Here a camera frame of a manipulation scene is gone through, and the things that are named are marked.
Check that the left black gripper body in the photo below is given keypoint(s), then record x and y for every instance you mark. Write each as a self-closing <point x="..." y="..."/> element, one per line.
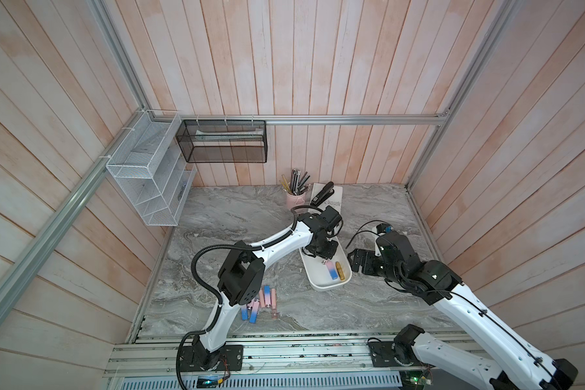
<point x="324" y="248"/>

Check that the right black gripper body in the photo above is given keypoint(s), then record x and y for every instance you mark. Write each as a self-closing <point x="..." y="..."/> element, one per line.
<point x="373" y="265"/>

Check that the white storage tray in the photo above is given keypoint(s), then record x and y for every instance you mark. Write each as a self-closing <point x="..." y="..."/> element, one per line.
<point x="318" y="274"/>

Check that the gold lipstick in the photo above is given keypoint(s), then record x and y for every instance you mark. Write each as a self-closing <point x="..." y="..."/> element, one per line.
<point x="340" y="271"/>

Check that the blue pink lipstick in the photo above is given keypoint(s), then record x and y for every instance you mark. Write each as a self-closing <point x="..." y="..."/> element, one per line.
<point x="332" y="270"/>
<point x="254" y="310"/>
<point x="244" y="313"/>
<point x="267" y="295"/>

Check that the pink lip gloss tube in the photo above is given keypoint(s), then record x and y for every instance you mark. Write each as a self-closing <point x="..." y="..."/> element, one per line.
<point x="262" y="299"/>

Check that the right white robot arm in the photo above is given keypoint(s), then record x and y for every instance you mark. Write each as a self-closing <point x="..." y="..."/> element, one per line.
<point x="512" y="362"/>

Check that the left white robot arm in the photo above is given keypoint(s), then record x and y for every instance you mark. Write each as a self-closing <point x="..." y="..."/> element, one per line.
<point x="241" y="275"/>

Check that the blue pink lipstick bottom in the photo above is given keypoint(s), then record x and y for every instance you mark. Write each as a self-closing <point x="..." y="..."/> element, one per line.
<point x="244" y="313"/>

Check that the white notebook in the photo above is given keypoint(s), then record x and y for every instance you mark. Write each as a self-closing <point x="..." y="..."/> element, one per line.
<point x="335" y="200"/>

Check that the black stapler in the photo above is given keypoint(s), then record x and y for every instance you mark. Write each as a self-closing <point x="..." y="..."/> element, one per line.
<point x="323" y="194"/>

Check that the pink pen cup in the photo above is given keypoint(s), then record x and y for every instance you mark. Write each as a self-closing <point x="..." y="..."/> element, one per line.
<point x="293" y="200"/>

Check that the pens in cup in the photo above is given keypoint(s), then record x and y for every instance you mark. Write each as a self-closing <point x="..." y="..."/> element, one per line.
<point x="296" y="183"/>

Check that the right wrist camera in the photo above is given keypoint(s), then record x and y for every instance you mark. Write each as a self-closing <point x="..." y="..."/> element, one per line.
<point x="383" y="228"/>

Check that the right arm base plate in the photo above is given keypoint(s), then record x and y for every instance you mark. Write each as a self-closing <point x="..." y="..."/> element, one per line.
<point x="391" y="354"/>

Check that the black mesh wall basket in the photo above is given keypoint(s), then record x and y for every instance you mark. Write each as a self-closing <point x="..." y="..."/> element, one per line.
<point x="223" y="141"/>

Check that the white wire mesh shelf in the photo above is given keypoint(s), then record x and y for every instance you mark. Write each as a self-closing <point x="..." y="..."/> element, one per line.
<point x="149" y="167"/>

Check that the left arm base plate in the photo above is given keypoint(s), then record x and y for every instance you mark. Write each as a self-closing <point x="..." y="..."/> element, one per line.
<point x="198" y="359"/>

